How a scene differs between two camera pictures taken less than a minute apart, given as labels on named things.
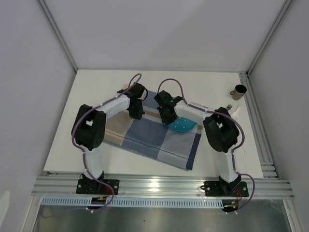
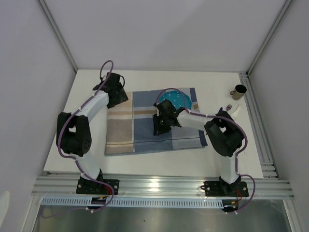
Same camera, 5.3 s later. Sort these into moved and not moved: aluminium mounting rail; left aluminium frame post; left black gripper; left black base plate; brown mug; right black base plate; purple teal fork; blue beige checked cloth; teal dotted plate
Moved: teal dotted plate; left black gripper; blue beige checked cloth
Not moved: left aluminium frame post; brown mug; right black base plate; purple teal fork; aluminium mounting rail; left black base plate
